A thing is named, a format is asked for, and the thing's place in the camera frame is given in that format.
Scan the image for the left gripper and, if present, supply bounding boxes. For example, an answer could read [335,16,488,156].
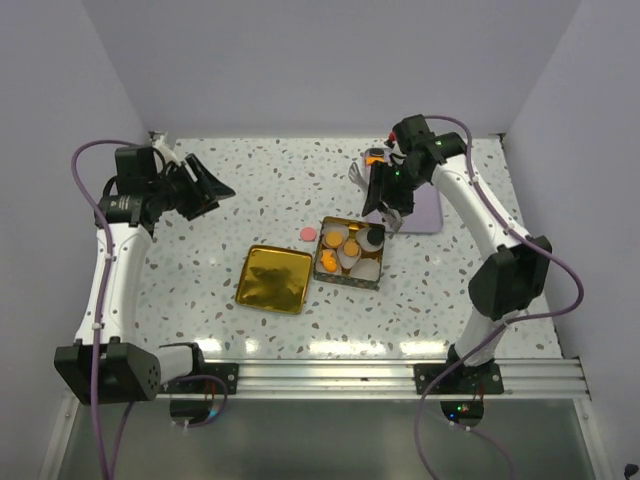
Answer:
[148,153,234,221]

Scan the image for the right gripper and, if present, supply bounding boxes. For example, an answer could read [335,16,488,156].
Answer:
[362,161,426,224]

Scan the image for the green cookie tin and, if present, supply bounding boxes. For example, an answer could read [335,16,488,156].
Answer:
[312,216,386,290]

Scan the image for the pink round cookie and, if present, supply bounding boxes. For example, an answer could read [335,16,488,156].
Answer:
[300,227,317,242]

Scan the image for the gold tin lid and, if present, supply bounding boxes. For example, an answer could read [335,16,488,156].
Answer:
[235,245,313,315]

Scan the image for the metal tongs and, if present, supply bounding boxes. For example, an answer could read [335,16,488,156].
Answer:
[348,162,403,234]

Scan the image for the orange star cookie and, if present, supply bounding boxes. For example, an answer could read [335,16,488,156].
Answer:
[321,250,339,273]

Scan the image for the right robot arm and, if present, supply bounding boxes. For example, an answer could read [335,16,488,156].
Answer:
[362,114,552,393]

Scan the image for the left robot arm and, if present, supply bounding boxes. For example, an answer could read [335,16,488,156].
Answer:
[54,140,236,405]

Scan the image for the orange flower cookie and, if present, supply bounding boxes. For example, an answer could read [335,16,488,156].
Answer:
[365,156,386,167]

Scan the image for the purple tray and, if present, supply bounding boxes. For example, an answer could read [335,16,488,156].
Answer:
[362,147,443,234]

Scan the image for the white paper cup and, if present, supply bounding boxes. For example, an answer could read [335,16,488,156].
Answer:
[337,240,361,270]
[316,249,342,275]
[321,223,349,249]
[350,258,381,282]

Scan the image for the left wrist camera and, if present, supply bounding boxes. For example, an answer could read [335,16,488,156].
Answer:
[150,132,179,163]

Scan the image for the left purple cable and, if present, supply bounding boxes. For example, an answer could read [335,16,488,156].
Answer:
[69,140,229,480]

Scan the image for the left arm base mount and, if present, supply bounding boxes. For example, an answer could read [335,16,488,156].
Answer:
[160,362,240,395]

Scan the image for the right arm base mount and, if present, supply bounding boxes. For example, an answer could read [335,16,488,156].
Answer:
[413,362,505,395]

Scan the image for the aluminium front rail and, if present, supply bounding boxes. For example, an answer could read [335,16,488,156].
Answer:
[159,355,591,400]

